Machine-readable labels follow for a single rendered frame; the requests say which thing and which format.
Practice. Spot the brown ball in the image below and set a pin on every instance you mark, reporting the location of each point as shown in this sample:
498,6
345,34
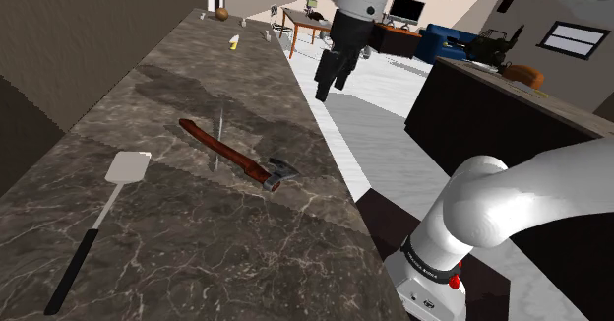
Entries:
221,13

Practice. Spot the white chair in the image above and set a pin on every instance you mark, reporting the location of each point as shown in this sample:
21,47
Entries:
277,22

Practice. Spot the small grey cup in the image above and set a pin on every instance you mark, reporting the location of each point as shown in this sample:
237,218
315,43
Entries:
267,35

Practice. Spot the dark kitchen island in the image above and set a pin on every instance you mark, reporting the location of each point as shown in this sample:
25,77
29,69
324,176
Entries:
479,118

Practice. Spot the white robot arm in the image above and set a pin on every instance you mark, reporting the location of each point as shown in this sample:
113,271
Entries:
484,205

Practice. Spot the dark desk with monitor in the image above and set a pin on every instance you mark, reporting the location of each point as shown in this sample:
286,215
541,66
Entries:
398,39

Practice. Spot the blue sofa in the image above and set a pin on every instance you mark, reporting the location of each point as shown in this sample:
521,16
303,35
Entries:
441,44

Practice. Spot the orange bread loaf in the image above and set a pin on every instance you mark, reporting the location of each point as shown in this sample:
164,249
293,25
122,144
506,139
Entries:
524,76

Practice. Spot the dark-framed window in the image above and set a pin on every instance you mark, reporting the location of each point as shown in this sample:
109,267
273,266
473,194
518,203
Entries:
573,40

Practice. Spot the thin grey knife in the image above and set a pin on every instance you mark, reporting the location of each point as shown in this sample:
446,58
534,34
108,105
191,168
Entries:
218,142

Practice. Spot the wooden table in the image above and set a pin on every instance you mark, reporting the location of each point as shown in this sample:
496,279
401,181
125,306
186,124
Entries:
302,20

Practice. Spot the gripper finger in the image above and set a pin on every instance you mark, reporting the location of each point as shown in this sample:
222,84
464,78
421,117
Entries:
325,77
346,73

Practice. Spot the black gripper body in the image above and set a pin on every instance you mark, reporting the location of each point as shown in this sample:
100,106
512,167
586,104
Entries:
352,32

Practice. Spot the black coffee machine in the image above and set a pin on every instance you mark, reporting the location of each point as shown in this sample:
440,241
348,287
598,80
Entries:
491,46

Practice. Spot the dark wall picture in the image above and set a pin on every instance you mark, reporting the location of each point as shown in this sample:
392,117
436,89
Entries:
505,3

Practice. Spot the white and yellow bottle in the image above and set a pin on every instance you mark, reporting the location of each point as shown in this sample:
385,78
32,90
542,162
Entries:
233,41

